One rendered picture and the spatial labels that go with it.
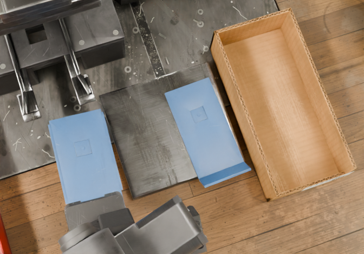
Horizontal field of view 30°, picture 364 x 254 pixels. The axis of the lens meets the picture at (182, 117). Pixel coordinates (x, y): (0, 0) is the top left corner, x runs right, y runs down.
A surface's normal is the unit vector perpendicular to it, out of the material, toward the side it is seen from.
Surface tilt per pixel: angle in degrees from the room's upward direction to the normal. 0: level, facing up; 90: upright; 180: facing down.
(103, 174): 5
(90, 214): 26
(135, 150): 0
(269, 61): 0
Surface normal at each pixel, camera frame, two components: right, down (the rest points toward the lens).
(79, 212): 0.20, 0.17
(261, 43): 0.05, -0.25
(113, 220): -0.18, -0.96
